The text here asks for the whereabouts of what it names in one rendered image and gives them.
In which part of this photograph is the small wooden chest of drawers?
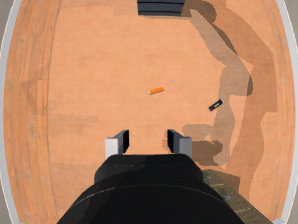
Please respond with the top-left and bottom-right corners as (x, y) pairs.
(208, 169), (273, 224)

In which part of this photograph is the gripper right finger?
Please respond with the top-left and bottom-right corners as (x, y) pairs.
(167, 129), (192, 158)

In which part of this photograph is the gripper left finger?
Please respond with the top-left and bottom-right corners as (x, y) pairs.
(105, 130), (129, 159)

